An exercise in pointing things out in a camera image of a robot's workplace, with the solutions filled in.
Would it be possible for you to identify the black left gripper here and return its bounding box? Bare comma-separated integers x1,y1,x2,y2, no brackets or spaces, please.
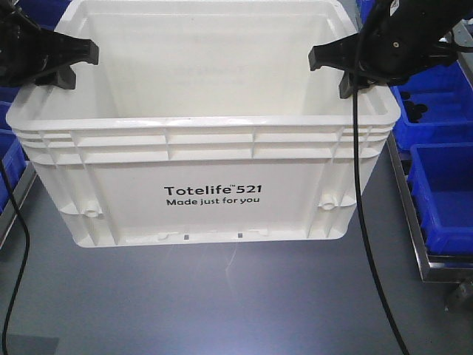
1,1,99,90

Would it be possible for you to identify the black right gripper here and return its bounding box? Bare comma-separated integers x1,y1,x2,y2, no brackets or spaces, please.
308,1,472,99

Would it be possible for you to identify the white plastic Totelife tote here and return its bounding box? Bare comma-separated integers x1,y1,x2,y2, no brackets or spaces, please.
7,1,400,248

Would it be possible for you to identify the blue bin with black parts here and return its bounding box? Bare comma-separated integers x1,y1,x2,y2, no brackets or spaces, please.
391,62,472,151

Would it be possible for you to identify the blue bin lower middle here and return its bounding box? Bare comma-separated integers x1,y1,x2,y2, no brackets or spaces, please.
1,87,27,189

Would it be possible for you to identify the blue empty bin right shelf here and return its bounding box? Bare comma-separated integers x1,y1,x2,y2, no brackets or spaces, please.
407,143,472,255

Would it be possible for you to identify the black right cable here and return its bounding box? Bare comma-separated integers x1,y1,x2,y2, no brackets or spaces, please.
350,7,409,355

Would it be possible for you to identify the black cable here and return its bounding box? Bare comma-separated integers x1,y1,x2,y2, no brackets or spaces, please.
0,158,31,355
350,7,409,355

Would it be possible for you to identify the right shelf steel frame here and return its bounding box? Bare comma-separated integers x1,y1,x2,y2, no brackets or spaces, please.
386,21,473,315

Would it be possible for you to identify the black left cable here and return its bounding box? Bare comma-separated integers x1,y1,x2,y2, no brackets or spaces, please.
0,158,31,355

